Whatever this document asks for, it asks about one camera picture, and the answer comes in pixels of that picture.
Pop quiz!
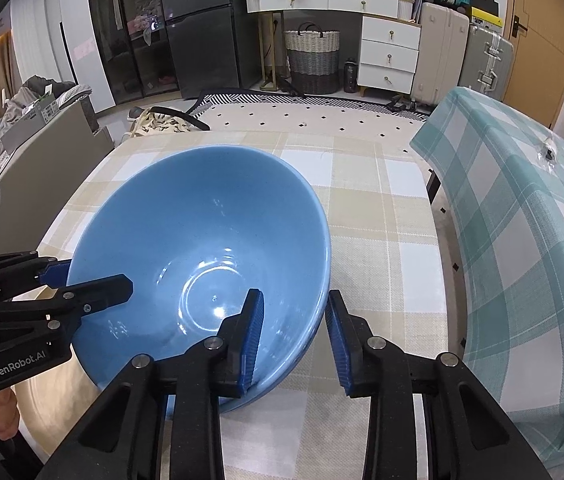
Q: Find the small clear plastic object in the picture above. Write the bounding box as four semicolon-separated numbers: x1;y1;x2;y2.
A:
537;135;560;171

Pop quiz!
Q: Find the white dressing desk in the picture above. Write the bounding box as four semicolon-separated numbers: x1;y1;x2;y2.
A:
244;0;423;98

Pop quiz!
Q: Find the beige plate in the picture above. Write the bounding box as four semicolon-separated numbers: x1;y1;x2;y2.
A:
14;355;107;463

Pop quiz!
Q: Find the silver suitcase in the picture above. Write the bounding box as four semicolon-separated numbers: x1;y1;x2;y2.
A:
457;25;514;101

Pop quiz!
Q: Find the grey duvet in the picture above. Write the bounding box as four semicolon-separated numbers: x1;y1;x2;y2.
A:
0;76;92;171

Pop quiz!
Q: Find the patterned tote bag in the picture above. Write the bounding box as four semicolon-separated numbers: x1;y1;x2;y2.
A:
122;106;211;143

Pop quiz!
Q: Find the yellow box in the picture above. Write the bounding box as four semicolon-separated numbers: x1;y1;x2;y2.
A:
469;7;504;28

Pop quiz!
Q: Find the person's left hand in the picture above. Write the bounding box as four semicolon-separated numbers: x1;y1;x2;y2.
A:
0;387;20;441

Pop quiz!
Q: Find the teal checked tablecloth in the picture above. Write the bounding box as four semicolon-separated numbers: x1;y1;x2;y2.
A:
409;86;564;466

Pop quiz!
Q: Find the wooden door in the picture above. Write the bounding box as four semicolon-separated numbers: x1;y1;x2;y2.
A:
502;0;564;126

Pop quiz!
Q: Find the dark grey fridge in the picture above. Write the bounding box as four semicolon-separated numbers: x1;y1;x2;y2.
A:
157;0;263;101

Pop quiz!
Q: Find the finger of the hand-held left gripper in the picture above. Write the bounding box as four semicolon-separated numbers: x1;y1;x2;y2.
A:
0;251;70;306
0;274;134;333

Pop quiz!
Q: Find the light blue bowl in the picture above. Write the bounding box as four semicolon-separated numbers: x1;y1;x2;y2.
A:
66;145;333;411

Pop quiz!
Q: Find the beige suitcase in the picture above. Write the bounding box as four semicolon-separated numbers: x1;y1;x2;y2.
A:
409;2;470;106

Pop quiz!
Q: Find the grey shoe box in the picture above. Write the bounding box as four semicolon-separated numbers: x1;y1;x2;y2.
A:
0;97;62;153

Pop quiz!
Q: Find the woven laundry basket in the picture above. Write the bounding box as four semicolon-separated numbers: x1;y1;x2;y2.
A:
283;22;341;96

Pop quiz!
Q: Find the black and white rug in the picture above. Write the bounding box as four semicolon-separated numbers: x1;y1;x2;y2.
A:
182;89;433;133

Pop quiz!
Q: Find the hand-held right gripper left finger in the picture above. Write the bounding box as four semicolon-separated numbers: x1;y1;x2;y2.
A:
36;289;265;480

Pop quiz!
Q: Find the dark glass cabinet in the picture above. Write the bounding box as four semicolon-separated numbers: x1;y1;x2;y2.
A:
84;0;185;106

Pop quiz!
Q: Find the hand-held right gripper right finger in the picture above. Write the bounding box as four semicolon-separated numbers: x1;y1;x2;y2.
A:
326;290;553;480

